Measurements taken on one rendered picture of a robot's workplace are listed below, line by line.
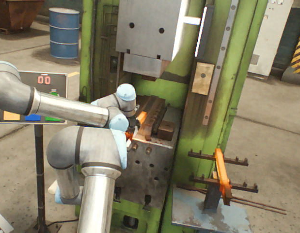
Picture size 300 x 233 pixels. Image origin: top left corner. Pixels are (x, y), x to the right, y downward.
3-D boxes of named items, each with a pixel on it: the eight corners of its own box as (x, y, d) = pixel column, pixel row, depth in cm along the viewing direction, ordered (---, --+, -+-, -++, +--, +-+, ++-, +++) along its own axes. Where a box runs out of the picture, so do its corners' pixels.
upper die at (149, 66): (159, 77, 151) (162, 59, 147) (122, 70, 154) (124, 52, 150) (172, 59, 188) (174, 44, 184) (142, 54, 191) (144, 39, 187)
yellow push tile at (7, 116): (19, 120, 152) (19, 106, 152) (3, 120, 150) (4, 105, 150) (20, 120, 153) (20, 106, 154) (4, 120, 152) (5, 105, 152)
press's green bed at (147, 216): (150, 261, 199) (161, 209, 178) (99, 246, 204) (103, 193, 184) (165, 206, 248) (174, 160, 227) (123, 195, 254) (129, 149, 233)
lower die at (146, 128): (150, 137, 166) (152, 124, 163) (117, 129, 169) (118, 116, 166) (164, 109, 203) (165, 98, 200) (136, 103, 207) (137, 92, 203)
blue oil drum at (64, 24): (67, 60, 578) (67, 14, 540) (43, 54, 597) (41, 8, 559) (84, 56, 628) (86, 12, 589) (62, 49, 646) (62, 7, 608)
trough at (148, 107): (143, 124, 164) (144, 122, 163) (134, 122, 165) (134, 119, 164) (158, 98, 201) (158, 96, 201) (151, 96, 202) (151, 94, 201)
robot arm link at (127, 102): (111, 86, 120) (130, 79, 123) (114, 103, 129) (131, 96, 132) (119, 99, 116) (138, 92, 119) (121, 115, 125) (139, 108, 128)
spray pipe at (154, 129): (156, 134, 165) (156, 129, 164) (151, 133, 165) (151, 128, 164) (166, 110, 195) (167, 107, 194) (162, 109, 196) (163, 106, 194)
